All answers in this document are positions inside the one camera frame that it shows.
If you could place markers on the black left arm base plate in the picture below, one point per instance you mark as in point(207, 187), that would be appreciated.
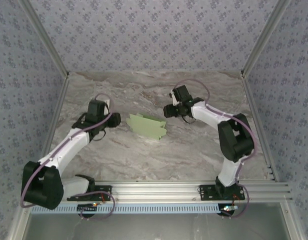
point(103, 192)

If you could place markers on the small black circuit board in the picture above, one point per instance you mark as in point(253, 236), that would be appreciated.
point(228, 208)
point(86, 207)

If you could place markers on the aluminium mounting rail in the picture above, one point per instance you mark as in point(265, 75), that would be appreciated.
point(153, 191)

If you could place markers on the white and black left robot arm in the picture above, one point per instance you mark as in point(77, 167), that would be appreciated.
point(66, 147)

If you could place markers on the aluminium frame bar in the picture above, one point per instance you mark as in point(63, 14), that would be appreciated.
point(19, 225)
point(291, 225)

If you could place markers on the grey metal panel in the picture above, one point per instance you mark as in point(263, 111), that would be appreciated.
point(153, 227)

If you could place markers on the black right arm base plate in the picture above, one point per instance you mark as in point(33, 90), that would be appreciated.
point(206, 192)

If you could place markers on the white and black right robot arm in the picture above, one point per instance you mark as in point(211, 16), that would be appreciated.
point(228, 172)

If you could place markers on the light green paper box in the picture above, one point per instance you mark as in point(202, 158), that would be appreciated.
point(146, 127)

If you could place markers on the aluminium frame post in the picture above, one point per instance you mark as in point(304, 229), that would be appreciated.
point(44, 37)
point(266, 37)

